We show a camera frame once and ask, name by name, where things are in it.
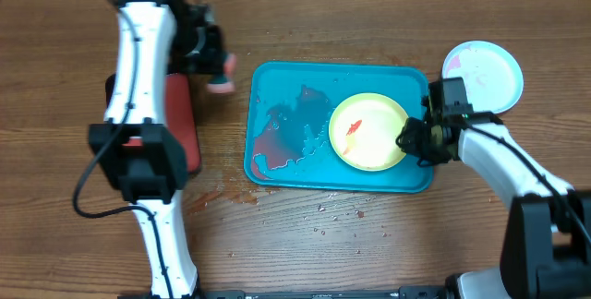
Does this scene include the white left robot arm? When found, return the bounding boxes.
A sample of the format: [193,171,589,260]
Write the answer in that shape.
[88,0,236,298]

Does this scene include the teal plastic serving tray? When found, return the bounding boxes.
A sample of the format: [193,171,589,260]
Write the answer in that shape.
[244,62,434,193]

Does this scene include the yellow-green plate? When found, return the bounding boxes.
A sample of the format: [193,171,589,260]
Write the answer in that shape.
[328,92,408,172]

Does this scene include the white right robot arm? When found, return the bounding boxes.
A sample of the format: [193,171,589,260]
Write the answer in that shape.
[396,78,590,298]

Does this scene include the light blue plate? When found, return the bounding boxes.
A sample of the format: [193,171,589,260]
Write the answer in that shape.
[441,41,525,114]

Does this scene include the black-handled scrub brush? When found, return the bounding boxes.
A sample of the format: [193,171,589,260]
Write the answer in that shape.
[207,53,236,94]

